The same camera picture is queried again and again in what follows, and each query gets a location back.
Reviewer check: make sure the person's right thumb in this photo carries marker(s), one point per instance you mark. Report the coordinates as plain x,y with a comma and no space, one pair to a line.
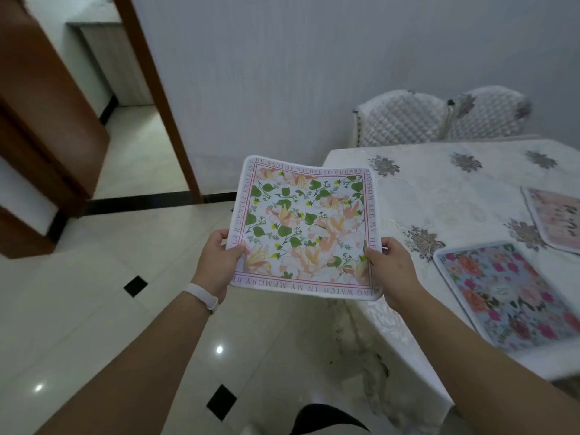
374,256

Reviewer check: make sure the brown wooden door frame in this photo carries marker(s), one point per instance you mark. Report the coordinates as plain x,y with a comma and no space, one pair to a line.
156,90

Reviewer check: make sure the person's right hand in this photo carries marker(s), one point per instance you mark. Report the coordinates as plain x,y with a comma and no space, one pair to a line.
395,274

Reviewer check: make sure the white floral cloth with green leaves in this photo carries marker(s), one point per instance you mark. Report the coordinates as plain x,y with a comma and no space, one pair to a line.
308,226

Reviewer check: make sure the white wristband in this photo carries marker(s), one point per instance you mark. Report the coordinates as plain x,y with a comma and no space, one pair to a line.
202,296

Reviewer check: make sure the person's black clothing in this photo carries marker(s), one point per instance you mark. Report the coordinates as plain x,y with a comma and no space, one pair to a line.
324,420

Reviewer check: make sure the brown wooden door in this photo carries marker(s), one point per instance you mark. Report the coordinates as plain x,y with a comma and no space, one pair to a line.
40,117

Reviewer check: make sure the person's left thumb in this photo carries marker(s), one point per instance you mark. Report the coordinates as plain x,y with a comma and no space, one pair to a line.
235,251

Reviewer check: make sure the person's right forearm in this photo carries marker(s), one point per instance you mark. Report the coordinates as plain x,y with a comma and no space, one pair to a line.
489,371

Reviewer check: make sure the light wooden cabinet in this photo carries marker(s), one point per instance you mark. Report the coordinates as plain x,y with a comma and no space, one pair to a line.
118,63

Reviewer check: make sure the white embroidered tablecloth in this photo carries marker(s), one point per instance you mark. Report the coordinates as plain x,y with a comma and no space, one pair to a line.
453,203

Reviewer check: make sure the person's left hand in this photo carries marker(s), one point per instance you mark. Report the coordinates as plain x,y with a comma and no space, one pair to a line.
215,266

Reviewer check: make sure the white quilted chair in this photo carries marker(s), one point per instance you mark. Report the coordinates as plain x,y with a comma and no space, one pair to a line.
401,117
491,112

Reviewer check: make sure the blue floral cloth with pink roses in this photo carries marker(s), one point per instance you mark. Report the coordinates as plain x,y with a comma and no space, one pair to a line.
510,294

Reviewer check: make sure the person's left forearm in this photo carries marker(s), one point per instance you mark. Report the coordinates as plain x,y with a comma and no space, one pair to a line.
131,373

